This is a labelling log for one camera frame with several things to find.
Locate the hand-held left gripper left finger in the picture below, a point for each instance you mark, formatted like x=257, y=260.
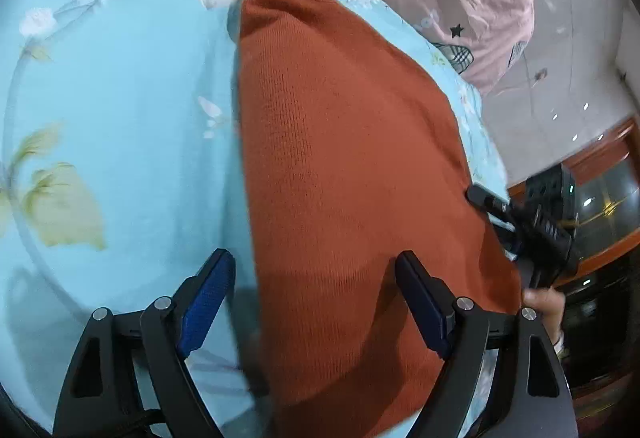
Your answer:
x=212, y=290

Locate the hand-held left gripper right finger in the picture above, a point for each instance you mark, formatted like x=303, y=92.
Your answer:
x=420, y=298

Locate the orange knit sweater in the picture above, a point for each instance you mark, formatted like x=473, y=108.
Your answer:
x=350, y=168

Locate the light blue floral bed sheet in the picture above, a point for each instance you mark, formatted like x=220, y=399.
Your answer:
x=125, y=93

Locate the person's right hand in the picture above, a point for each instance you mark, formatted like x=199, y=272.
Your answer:
x=545, y=305

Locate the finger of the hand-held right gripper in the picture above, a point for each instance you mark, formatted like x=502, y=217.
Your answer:
x=487, y=200

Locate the wooden glass cabinet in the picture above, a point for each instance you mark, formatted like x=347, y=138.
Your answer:
x=605, y=243

